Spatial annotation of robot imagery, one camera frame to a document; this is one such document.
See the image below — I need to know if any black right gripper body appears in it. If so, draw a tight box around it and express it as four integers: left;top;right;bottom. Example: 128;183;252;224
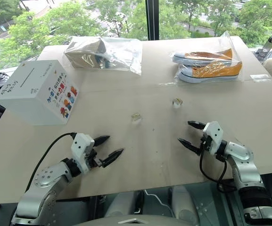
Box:
198;135;210;156

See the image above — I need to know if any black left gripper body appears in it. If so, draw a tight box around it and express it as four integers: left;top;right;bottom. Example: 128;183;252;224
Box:
85;145;104;169

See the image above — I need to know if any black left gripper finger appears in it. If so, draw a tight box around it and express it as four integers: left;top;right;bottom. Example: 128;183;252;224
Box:
93;135;111;148
101;147;125;169

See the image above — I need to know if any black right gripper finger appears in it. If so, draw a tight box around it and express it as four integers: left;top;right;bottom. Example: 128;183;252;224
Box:
187;121;207;130
177;137;202;156

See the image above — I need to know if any white printed cardboard box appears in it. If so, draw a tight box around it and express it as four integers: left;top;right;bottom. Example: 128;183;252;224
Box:
0;59;80;126

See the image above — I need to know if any small clear object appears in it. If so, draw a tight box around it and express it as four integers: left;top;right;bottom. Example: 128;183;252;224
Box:
130;113;143;124
172;97;183;109

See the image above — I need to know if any grey rounded shape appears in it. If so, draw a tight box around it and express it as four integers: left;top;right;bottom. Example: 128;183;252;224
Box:
104;190;146;220
170;185;200;224

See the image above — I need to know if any orange canvas sneaker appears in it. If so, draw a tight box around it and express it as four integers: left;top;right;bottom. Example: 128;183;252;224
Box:
172;48;234;64
178;61;243;84

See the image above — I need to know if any grey robot torso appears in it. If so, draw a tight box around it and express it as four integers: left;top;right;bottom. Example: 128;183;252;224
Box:
74;213;198;226

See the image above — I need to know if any brown cardboard box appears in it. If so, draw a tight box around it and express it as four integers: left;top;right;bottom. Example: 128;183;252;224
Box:
64;37;107;69

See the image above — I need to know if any clear bag with cardboard box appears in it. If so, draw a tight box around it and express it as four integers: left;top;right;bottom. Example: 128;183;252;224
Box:
64;36;143;76

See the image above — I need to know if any clear bag with sneakers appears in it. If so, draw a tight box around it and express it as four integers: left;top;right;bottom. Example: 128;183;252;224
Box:
168;30;246;87

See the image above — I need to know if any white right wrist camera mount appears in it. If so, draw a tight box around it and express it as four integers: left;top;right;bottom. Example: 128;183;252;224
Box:
202;121;223;155

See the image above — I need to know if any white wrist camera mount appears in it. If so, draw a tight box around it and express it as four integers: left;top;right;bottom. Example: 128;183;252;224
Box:
202;121;223;155
70;133;96;174

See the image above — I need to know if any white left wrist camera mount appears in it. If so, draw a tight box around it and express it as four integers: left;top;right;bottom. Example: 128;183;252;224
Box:
70;133;96;174

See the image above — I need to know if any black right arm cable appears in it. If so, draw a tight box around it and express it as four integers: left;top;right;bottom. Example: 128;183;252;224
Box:
198;141;237;193

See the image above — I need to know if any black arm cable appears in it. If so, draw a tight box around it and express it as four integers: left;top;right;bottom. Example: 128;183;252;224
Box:
25;132;77;193
198;141;237;193

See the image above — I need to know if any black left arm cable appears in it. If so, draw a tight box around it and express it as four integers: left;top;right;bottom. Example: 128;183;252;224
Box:
25;132;77;193

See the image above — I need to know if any dark window frame post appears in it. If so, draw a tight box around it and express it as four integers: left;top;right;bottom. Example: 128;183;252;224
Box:
145;0;160;40

